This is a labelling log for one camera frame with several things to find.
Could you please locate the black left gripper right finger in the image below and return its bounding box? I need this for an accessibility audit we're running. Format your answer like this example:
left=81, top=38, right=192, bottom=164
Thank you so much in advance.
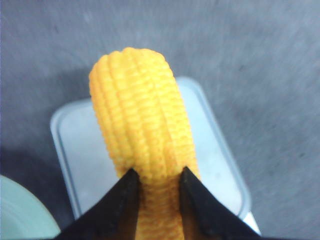
left=179, top=167, right=262, bottom=240

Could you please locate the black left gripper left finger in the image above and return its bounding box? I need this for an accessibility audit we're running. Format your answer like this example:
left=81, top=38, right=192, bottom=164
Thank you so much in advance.
left=56, top=169, right=139, bottom=240

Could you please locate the yellow corn cob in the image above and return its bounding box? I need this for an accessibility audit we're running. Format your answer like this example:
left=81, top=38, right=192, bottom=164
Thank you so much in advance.
left=89, top=47, right=200, bottom=240

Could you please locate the silver digital kitchen scale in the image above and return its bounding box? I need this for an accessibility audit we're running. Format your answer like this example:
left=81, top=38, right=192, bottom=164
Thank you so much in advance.
left=50, top=76, right=259, bottom=232

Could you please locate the light green plate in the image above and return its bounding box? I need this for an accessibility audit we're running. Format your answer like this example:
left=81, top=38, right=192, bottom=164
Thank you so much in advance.
left=0, top=175, right=61, bottom=240

